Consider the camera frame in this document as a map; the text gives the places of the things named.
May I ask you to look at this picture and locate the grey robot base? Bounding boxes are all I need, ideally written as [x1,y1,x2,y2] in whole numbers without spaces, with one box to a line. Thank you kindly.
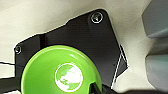
[13,8,131,94]

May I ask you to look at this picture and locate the blue cable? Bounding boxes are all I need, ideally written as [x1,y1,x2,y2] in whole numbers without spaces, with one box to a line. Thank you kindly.
[0,60,16,67]

